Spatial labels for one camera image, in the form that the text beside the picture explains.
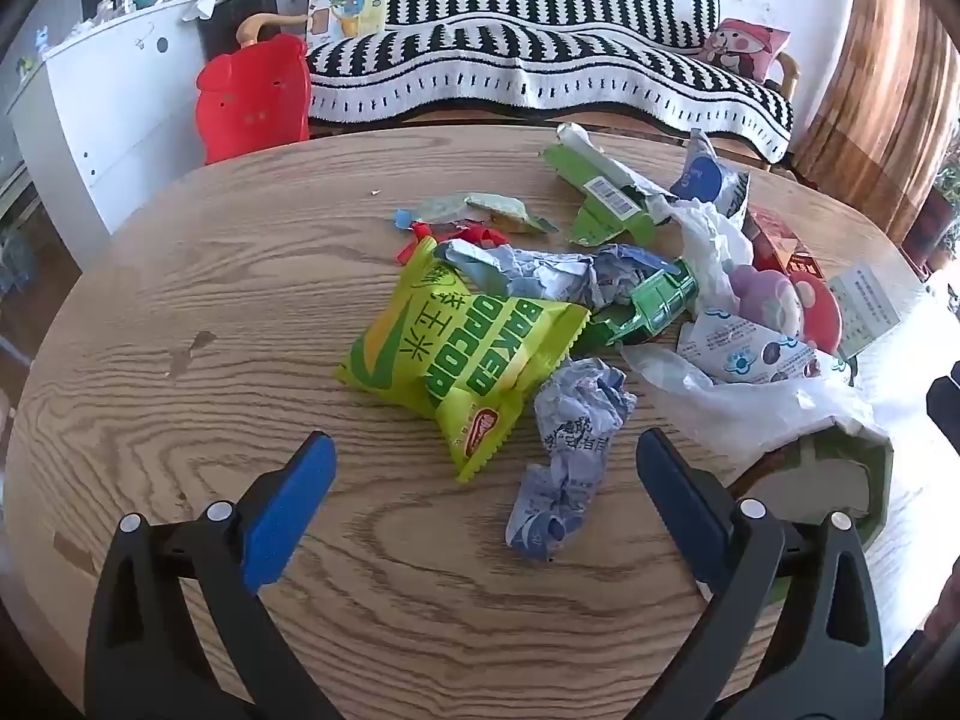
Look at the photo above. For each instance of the pale green torn wrapper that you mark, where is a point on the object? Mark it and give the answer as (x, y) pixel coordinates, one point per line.
(495, 208)

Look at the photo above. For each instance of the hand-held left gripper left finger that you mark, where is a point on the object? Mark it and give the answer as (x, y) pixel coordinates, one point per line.
(289, 517)

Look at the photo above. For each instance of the green white paper bowl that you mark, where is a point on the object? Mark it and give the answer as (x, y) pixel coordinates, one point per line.
(825, 480)

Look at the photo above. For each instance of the red box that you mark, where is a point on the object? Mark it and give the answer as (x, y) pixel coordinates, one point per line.
(780, 240)

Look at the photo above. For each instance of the clear plastic bag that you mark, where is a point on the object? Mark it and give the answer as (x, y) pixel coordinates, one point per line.
(750, 412)

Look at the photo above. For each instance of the white packet with blue print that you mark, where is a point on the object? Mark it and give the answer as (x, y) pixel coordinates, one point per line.
(742, 349)

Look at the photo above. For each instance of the red wrapper strip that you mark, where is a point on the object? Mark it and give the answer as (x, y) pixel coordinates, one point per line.
(480, 231)

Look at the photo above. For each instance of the colourful picture book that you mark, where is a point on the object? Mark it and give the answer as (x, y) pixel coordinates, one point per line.
(345, 15)

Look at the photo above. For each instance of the white cabinet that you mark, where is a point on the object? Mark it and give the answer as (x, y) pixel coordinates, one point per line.
(97, 112)

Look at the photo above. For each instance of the crumpled grey blue foil wrapper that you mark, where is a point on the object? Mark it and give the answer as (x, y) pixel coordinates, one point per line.
(525, 274)

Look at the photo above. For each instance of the blue white snack packet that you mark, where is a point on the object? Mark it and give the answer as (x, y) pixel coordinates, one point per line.
(701, 176)

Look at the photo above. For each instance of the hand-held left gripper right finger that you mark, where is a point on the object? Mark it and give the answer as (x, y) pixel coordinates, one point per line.
(675, 495)

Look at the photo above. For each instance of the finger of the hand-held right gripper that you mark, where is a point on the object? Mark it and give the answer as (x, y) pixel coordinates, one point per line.
(945, 405)

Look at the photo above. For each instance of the black box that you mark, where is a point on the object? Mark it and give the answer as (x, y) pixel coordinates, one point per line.
(225, 22)

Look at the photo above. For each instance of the white crumpled plastic bag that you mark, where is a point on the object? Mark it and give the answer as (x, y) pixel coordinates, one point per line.
(712, 240)

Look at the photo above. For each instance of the black white striped blanket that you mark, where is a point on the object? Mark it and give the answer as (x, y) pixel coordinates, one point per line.
(562, 52)

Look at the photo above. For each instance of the flattened green carton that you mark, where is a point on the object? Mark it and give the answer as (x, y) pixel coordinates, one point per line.
(607, 221)

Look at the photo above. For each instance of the potted plant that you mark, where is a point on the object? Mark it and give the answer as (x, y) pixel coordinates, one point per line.
(937, 217)

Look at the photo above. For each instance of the white paper leaflet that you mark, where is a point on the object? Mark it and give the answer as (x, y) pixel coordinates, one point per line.
(866, 307)

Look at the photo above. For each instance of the red plastic chair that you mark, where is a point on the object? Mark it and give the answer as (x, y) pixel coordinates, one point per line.
(251, 105)

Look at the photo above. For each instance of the crumpled blue white paper wrapper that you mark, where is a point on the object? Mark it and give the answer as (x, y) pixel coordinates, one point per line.
(570, 427)

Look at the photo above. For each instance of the green popcorn bag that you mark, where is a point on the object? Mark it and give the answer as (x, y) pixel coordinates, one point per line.
(450, 345)

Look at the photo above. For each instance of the pink red toy figure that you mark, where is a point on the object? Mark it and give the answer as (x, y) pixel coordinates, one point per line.
(780, 300)

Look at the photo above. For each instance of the pink printed cushion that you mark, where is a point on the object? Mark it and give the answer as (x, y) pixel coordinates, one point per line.
(742, 49)

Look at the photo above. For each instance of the wooden sofa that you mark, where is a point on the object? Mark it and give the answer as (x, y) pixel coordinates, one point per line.
(465, 116)

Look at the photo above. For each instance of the brown curtain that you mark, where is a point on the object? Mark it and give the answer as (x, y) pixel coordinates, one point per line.
(877, 75)

